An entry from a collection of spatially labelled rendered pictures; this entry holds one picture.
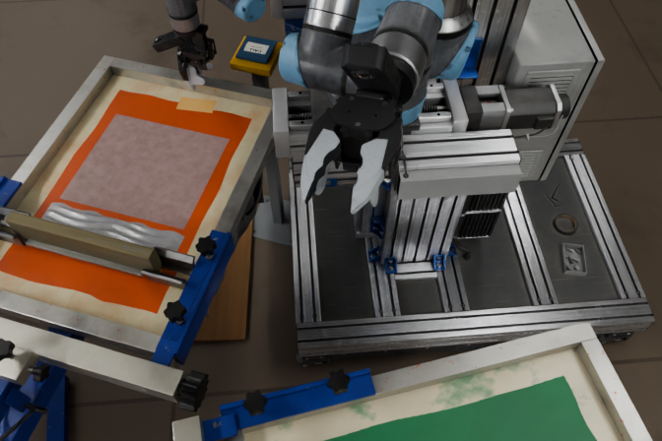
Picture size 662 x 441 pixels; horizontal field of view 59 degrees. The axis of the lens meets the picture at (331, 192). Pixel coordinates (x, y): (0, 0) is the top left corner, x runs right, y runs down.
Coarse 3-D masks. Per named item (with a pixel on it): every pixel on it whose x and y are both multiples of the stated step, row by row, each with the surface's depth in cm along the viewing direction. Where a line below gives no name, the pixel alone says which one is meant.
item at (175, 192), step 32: (192, 128) 161; (224, 128) 161; (160, 160) 154; (192, 160) 154; (224, 160) 154; (160, 192) 148; (192, 192) 148; (160, 224) 142; (192, 224) 142; (96, 288) 132; (128, 288) 132; (160, 288) 132
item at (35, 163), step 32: (128, 64) 170; (96, 96) 167; (224, 96) 167; (256, 96) 163; (64, 128) 156; (32, 160) 150; (256, 160) 150; (224, 224) 138; (32, 320) 127; (64, 320) 124; (96, 320) 124
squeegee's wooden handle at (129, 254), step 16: (16, 224) 131; (32, 224) 130; (48, 224) 130; (48, 240) 133; (64, 240) 130; (80, 240) 128; (96, 240) 128; (112, 240) 128; (96, 256) 132; (112, 256) 129; (128, 256) 127; (144, 256) 125
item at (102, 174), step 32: (128, 96) 168; (96, 128) 161; (128, 128) 161; (160, 128) 161; (96, 160) 154; (128, 160) 154; (64, 192) 148; (96, 192) 148; (128, 192) 148; (32, 256) 137; (64, 256) 137
